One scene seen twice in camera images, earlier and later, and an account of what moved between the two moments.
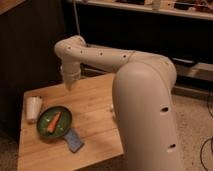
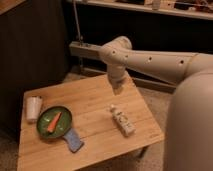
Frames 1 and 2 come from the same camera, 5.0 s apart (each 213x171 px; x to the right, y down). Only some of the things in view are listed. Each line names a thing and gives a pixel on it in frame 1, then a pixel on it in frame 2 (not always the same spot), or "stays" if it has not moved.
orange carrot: (53, 122) stays
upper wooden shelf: (200, 9) stays
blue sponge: (73, 141) stays
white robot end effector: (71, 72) → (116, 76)
